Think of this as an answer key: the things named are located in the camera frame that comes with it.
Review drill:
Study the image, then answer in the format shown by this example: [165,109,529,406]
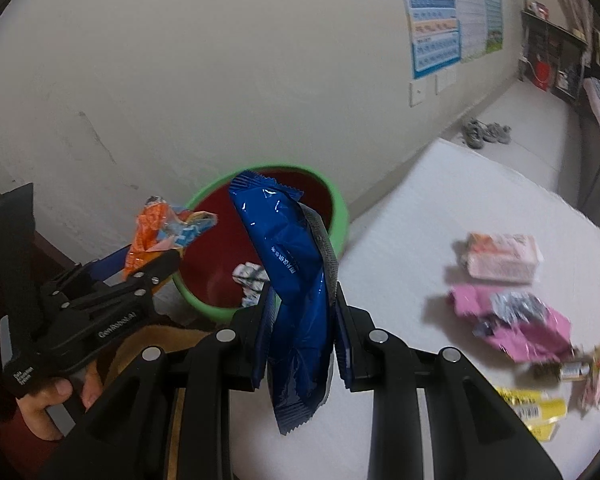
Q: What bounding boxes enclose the pale chart wall poster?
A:
[450,0,486,63]

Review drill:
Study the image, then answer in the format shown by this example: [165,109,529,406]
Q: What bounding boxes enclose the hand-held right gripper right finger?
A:
[332,280,563,480]

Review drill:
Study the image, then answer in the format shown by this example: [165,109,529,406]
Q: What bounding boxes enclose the newspaper ball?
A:
[231,261,271,308]

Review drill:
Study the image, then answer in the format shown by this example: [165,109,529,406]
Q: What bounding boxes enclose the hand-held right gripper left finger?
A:
[40,287,281,480]

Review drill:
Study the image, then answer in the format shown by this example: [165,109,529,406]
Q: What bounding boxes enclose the blue bordered wall poster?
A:
[396,0,463,81]

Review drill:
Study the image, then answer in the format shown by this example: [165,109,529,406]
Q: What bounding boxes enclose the green bordered wall poster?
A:
[480,0,505,55]

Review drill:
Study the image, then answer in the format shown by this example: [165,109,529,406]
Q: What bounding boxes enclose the black metal shelf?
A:
[520,9,588,106]

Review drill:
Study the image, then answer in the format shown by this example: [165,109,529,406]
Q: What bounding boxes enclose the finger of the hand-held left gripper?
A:
[108,249,181,293]
[80,246,130,281]

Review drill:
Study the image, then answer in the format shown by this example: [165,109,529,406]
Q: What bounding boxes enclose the small dark gold wrapper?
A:
[532,360,592,385]

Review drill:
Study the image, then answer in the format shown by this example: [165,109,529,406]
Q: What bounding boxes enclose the blue foil snack wrapper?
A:
[228,169,341,436]

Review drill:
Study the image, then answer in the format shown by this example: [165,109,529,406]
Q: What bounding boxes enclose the yellow wrapper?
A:
[495,386,568,443]

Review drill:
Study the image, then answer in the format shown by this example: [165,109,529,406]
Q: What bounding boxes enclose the pink foil wrapper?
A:
[447,284,573,365]

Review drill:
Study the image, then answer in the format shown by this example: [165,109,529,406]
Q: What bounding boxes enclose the red bucket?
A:
[534,60,553,91]

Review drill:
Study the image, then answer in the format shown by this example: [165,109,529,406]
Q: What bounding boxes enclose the orange plastic wrapper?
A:
[124,196,218,281]

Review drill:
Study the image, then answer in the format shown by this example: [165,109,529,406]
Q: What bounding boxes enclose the green bin with red inside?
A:
[171,164,351,323]

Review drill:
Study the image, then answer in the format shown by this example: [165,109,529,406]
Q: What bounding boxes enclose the person's left hand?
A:
[17,357,105,442]

